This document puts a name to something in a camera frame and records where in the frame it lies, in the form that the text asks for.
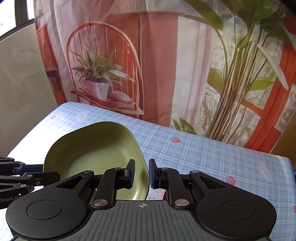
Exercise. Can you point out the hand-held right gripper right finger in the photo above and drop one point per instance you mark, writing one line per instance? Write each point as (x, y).
(152, 173)

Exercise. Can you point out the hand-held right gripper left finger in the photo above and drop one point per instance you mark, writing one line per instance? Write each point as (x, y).
(131, 174)

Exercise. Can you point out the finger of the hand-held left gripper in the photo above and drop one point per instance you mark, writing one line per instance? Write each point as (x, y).
(46, 178)
(32, 167)

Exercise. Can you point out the green bowl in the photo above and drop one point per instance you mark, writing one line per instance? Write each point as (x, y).
(92, 148)

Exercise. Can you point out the blue checked tablecloth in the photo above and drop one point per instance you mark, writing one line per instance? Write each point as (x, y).
(196, 153)

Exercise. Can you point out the printed backdrop cloth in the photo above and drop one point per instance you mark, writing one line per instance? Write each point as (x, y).
(161, 69)

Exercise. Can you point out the window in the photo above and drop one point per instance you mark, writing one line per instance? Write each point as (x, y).
(13, 14)

